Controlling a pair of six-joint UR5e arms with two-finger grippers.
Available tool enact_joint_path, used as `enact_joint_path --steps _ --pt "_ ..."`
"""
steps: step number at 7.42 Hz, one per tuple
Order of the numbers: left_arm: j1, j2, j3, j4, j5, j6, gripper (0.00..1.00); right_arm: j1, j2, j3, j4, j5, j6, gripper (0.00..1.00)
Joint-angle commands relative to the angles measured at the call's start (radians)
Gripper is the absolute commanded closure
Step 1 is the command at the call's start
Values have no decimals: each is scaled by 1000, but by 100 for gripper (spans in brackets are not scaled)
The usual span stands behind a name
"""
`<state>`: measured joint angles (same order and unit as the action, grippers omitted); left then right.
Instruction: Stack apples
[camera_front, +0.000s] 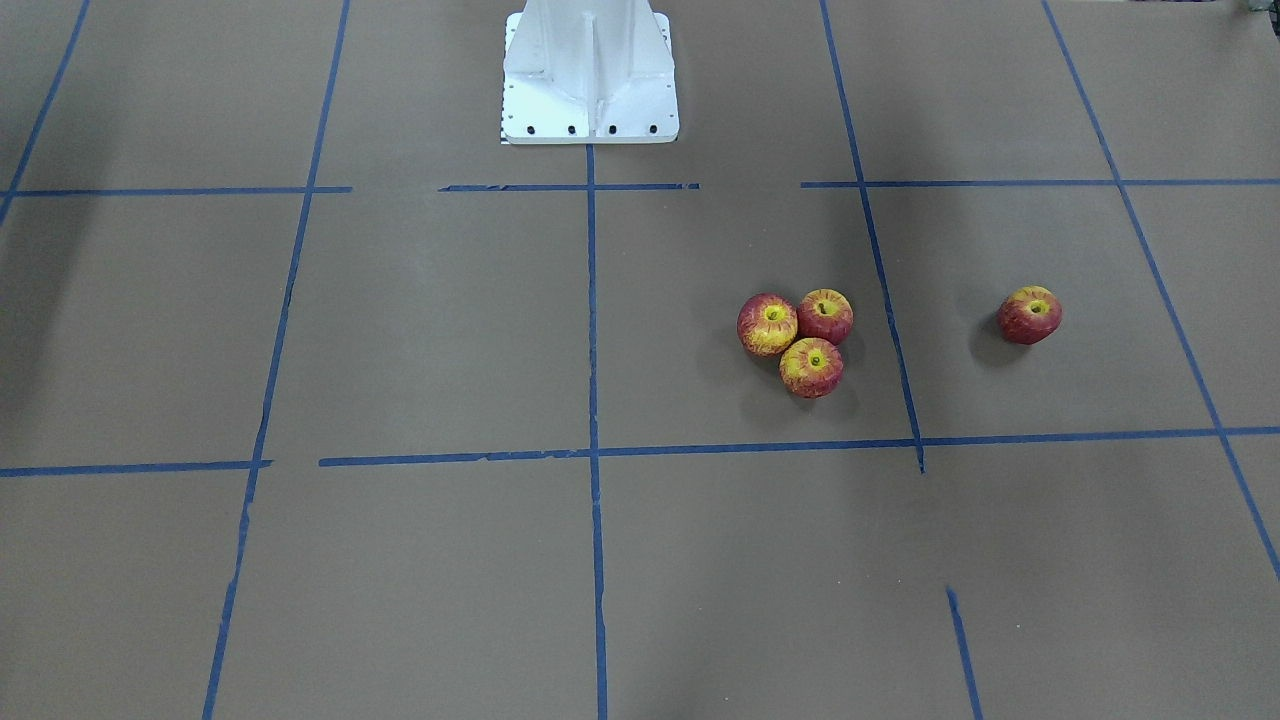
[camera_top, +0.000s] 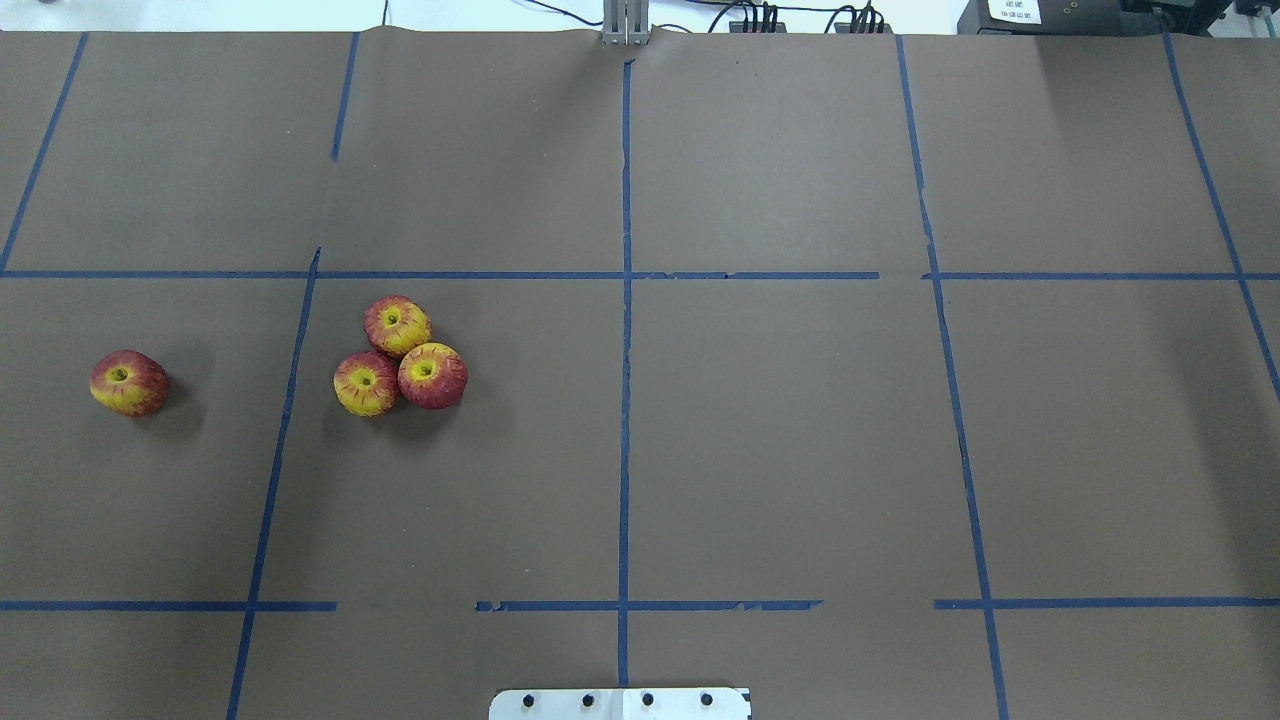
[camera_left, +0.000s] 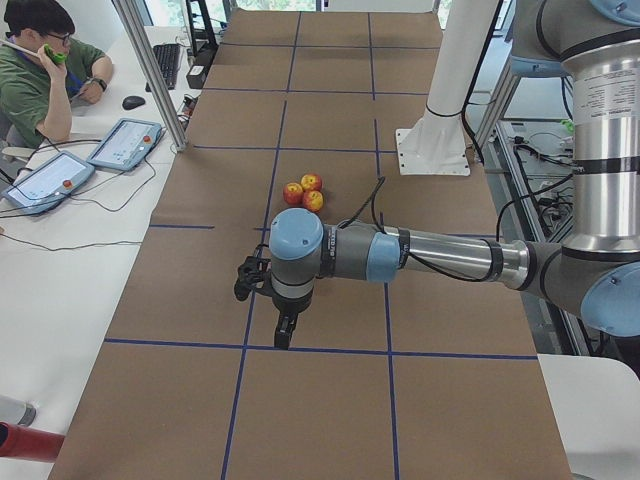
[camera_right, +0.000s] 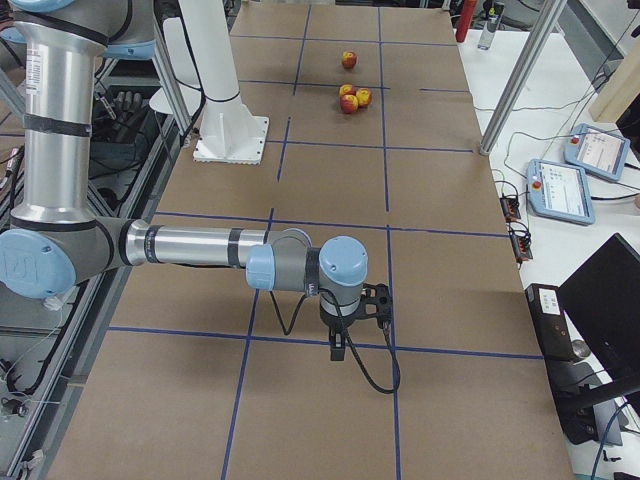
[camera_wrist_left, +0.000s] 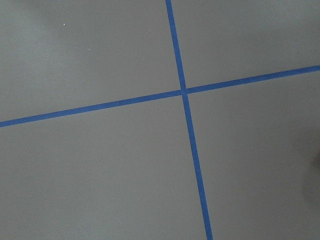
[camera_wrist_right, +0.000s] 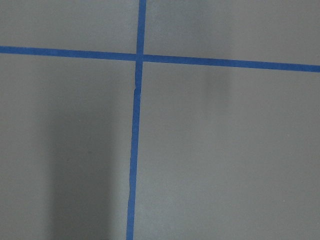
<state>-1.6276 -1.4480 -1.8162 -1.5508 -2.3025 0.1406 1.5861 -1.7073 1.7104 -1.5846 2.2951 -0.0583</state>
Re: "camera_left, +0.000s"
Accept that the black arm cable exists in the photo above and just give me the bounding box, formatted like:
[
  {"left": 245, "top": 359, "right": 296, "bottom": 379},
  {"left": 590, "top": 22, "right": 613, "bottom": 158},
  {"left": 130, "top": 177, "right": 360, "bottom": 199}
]
[{"left": 335, "top": 175, "right": 575, "bottom": 281}]

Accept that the red yellow apple left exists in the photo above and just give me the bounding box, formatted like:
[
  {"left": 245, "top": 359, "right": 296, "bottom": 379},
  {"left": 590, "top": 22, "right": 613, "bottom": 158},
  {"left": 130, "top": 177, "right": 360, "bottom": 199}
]
[{"left": 282, "top": 182, "right": 305, "bottom": 206}]

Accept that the black keyboard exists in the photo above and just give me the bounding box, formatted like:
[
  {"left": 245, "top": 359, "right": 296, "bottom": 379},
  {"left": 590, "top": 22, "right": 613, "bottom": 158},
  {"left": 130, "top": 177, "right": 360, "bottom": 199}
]
[{"left": 152, "top": 43, "right": 181, "bottom": 90}]

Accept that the far blue teach pendant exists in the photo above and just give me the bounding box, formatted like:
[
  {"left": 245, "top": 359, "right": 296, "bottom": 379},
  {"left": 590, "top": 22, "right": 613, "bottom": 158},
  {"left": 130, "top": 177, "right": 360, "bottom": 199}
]
[{"left": 86, "top": 118, "right": 162, "bottom": 172}]

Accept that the near blue teach pendant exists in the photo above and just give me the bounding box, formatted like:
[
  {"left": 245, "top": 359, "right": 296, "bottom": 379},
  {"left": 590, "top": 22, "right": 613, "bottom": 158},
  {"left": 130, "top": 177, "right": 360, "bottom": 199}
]
[{"left": 1, "top": 151, "right": 95, "bottom": 215}]

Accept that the red yellow apple front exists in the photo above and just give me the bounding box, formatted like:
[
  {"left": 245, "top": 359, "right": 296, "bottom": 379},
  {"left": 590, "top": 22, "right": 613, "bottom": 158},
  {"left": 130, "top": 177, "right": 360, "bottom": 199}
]
[{"left": 302, "top": 190, "right": 324, "bottom": 213}]

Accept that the person in green shirt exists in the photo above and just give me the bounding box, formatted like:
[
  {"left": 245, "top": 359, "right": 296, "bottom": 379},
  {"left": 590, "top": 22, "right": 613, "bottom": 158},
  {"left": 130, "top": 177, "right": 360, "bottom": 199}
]
[{"left": 1, "top": 1, "right": 113, "bottom": 148}]

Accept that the black computer mouse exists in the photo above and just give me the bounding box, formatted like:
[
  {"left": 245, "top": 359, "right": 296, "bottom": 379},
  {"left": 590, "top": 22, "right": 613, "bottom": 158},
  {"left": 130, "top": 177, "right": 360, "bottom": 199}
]
[{"left": 122, "top": 95, "right": 146, "bottom": 111}]

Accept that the blue teach pendant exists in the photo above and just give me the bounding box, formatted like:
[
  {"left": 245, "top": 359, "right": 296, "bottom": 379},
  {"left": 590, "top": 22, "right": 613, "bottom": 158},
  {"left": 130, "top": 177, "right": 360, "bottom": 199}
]
[
  {"left": 86, "top": 118, "right": 162, "bottom": 172},
  {"left": 1, "top": 151, "right": 95, "bottom": 215}
]

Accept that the red yellow apple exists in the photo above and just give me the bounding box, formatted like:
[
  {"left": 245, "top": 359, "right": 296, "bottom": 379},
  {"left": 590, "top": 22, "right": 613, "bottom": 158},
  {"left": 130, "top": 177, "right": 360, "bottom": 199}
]
[
  {"left": 300, "top": 173, "right": 323, "bottom": 191},
  {"left": 302, "top": 190, "right": 324, "bottom": 213},
  {"left": 282, "top": 182, "right": 305, "bottom": 206}
]

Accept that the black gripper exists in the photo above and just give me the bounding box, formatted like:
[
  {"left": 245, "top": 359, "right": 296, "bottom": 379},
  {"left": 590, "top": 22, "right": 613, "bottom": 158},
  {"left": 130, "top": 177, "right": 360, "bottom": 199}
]
[{"left": 271, "top": 277, "right": 313, "bottom": 349}]

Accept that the aluminium frame post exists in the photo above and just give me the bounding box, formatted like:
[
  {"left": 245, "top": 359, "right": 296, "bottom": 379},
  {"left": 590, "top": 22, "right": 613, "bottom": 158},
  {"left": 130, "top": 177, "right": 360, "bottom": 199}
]
[{"left": 112, "top": 0, "right": 187, "bottom": 152}]

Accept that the white camera stand pillar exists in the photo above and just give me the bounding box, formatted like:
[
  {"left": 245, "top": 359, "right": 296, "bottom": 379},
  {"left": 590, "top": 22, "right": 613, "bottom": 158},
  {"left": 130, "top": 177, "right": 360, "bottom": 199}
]
[{"left": 396, "top": 0, "right": 500, "bottom": 176}]

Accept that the red cylinder bottle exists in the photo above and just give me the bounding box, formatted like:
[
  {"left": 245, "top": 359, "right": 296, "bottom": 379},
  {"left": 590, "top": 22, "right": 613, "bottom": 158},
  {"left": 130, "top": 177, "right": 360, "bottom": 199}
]
[{"left": 1, "top": 422, "right": 65, "bottom": 463}]

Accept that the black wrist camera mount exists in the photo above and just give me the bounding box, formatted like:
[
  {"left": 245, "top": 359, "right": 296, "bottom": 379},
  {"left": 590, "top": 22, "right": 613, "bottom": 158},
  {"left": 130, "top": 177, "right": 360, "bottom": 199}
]
[{"left": 234, "top": 256, "right": 273, "bottom": 301}]

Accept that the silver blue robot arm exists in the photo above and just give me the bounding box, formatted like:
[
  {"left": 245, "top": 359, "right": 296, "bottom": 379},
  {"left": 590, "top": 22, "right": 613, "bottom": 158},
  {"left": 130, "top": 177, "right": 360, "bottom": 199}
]
[{"left": 266, "top": 1, "right": 639, "bottom": 349}]

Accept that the red yellow apple back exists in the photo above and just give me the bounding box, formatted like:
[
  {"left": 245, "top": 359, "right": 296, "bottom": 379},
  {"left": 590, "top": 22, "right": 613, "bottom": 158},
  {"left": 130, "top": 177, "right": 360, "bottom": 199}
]
[{"left": 300, "top": 173, "right": 323, "bottom": 191}]

